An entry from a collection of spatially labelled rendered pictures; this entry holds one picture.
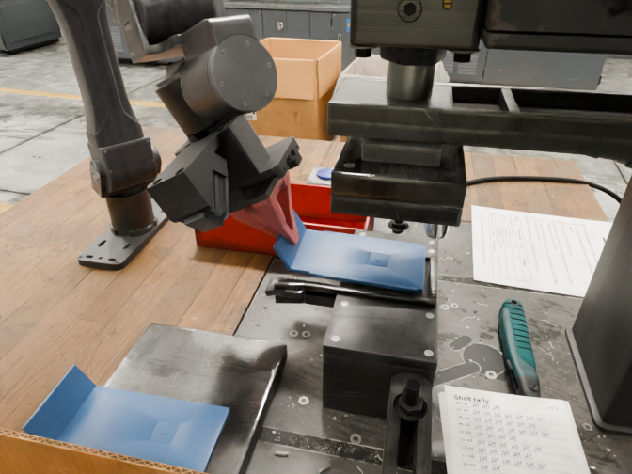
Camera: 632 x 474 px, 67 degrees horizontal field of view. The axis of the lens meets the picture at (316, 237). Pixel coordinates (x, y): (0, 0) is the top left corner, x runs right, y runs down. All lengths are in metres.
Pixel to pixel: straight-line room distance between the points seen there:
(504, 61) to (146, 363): 4.65
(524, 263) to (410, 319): 0.30
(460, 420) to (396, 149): 0.23
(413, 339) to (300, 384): 0.14
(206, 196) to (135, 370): 0.22
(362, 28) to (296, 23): 4.79
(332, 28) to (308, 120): 2.36
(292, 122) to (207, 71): 2.45
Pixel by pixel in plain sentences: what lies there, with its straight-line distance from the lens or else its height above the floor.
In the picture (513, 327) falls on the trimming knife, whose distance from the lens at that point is 0.58.
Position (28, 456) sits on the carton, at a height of 0.95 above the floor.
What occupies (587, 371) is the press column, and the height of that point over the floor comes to 0.91.
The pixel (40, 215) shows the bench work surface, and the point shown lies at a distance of 0.91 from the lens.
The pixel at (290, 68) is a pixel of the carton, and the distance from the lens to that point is 2.73.
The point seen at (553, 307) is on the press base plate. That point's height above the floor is 0.90.
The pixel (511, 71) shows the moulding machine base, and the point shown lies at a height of 0.21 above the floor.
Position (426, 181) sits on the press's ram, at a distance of 0.36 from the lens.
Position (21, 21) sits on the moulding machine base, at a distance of 7.44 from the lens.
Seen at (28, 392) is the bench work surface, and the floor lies 0.90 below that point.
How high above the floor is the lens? 1.29
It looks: 32 degrees down
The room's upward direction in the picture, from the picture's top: straight up
